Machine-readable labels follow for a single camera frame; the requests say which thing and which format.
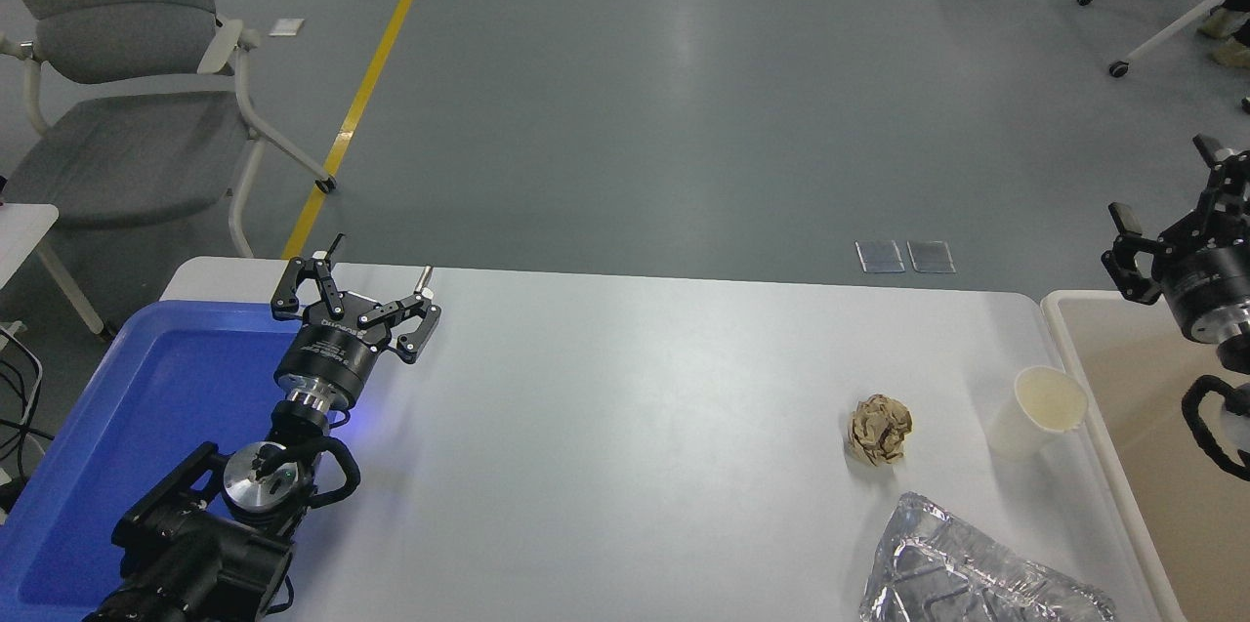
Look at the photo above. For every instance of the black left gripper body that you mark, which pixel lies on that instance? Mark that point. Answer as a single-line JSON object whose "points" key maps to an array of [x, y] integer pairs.
{"points": [[327, 353]]}

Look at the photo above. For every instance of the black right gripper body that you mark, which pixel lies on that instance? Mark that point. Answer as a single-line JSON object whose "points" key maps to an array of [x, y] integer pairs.
{"points": [[1211, 290]]}

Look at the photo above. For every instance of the white paper cup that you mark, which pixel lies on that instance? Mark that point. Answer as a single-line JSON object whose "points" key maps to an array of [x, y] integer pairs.
{"points": [[1050, 397]]}

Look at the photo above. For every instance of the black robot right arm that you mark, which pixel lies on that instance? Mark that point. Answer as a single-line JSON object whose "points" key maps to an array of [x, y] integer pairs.
{"points": [[1199, 427]]}

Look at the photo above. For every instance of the large pale bin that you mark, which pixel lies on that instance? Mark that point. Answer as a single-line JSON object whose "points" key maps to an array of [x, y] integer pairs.
{"points": [[1143, 427]]}

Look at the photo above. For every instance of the blue plastic tray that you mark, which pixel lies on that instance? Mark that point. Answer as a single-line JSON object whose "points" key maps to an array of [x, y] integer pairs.
{"points": [[146, 407]]}

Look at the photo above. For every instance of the clear floor plate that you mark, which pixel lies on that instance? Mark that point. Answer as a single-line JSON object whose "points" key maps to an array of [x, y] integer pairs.
{"points": [[881, 256], [932, 256]]}

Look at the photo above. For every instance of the grey office chair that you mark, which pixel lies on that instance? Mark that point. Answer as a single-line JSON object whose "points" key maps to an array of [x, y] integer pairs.
{"points": [[127, 144]]}

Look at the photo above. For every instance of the small white floor plate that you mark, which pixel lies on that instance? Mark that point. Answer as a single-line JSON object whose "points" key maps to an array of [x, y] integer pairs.
{"points": [[287, 26]]}

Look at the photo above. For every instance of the crumpled tan paper ball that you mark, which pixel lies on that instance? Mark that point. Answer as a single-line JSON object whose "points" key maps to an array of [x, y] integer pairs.
{"points": [[879, 432]]}

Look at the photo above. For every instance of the small white table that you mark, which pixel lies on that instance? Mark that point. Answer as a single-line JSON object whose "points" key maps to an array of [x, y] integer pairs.
{"points": [[20, 231]]}

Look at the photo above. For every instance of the crumpled silver foil tray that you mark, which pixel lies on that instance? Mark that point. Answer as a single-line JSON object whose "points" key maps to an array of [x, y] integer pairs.
{"points": [[967, 573]]}

